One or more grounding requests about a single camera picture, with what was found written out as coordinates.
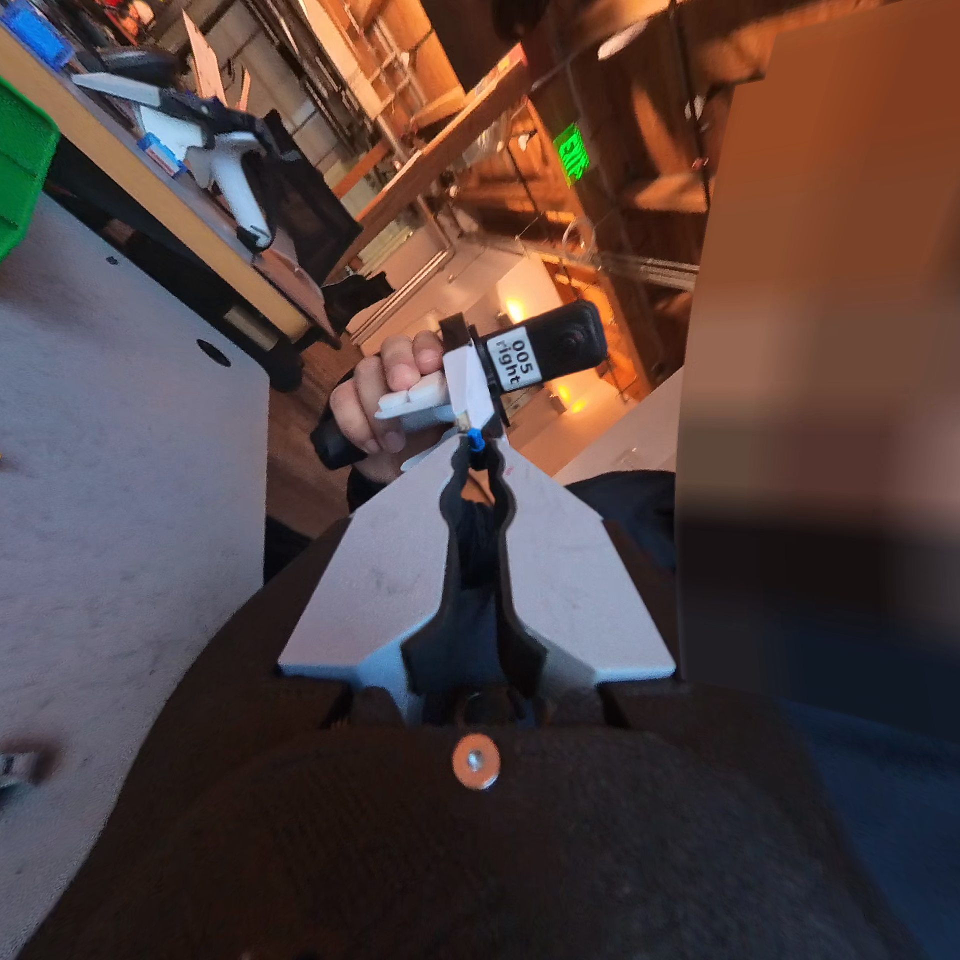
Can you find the blue plastic crate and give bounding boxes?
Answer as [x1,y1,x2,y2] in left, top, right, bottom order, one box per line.
[0,0,76,72]

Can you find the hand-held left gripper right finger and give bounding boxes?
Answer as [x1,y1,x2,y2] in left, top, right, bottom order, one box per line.
[491,438,678,685]

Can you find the black monitor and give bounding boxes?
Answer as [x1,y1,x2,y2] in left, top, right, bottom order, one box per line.
[258,111,365,286]

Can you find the person's blue jeans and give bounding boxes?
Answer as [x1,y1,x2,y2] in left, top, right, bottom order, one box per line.
[780,697,960,960]

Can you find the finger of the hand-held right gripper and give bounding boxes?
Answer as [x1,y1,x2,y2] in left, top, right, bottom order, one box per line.
[442,342,498,438]
[399,429,460,472]

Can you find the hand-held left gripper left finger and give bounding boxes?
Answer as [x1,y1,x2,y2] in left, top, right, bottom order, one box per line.
[277,438,462,725]

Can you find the white ceiling lamp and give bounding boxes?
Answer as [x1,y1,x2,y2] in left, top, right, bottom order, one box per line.
[596,18,651,61]

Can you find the green exit sign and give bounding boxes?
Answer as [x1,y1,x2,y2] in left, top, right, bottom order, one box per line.
[553,122,595,187]

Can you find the small blue box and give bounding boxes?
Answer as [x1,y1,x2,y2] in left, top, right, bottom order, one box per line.
[137,132,189,178]

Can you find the white desk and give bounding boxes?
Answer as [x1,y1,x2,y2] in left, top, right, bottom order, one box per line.
[0,191,271,960]

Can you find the wooden-edged table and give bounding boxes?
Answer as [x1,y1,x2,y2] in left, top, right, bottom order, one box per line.
[0,22,346,393]

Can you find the person's right hand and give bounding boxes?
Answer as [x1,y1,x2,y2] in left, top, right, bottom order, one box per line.
[330,330,451,483]

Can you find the green plastic bin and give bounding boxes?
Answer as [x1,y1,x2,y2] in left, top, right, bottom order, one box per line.
[0,75,61,264]

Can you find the spare hand-held gripper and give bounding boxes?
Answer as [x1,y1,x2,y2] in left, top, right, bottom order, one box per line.
[71,71,280,253]

